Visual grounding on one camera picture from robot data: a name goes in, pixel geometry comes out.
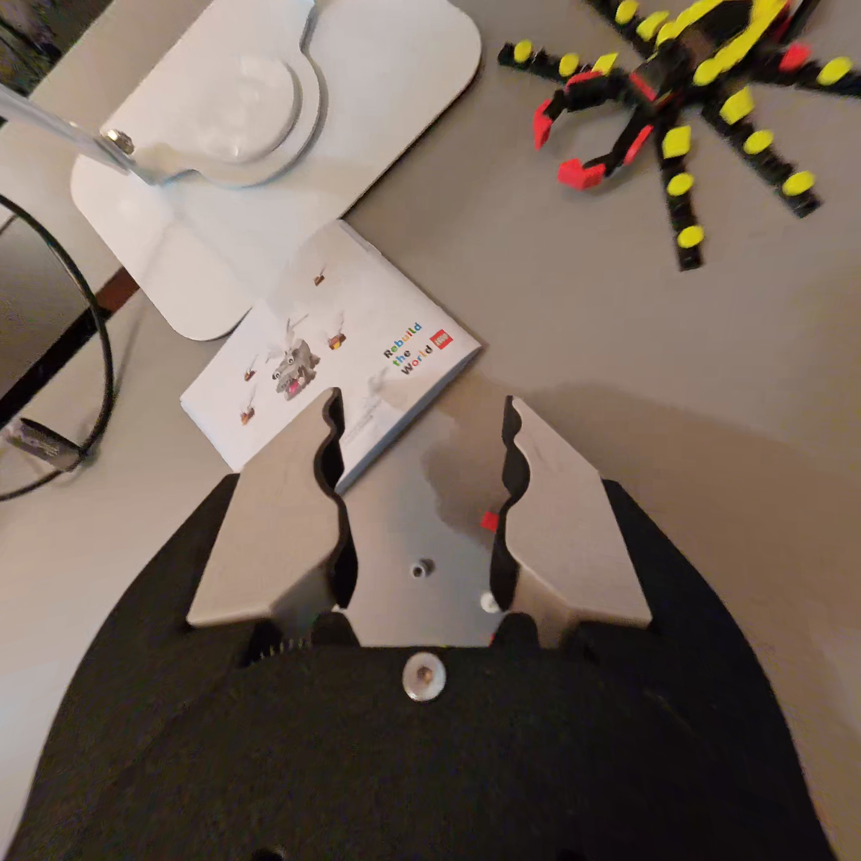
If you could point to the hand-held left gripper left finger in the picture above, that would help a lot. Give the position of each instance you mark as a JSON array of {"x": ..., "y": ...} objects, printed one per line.
[{"x": 269, "y": 538}]

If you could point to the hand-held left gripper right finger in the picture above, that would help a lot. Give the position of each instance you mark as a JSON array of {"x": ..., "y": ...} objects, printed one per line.
[{"x": 572, "y": 538}]

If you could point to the black yellow spider brick model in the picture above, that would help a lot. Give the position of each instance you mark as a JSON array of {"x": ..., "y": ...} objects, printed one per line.
[{"x": 672, "y": 74}]

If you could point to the small red toy brick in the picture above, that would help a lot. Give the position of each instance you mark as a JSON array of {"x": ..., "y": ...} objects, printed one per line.
[{"x": 489, "y": 521}]

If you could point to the small white round piece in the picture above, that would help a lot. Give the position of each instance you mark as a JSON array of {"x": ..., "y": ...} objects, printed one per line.
[{"x": 490, "y": 602}]

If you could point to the small grey round piece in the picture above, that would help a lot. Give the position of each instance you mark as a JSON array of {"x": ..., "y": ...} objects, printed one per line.
[{"x": 418, "y": 570}]

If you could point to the white instruction booklet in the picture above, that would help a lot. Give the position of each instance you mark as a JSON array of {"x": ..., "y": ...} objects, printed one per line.
[{"x": 323, "y": 323}]

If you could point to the white metal stand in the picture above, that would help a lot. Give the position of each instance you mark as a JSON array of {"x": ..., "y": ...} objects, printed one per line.
[{"x": 377, "y": 81}]

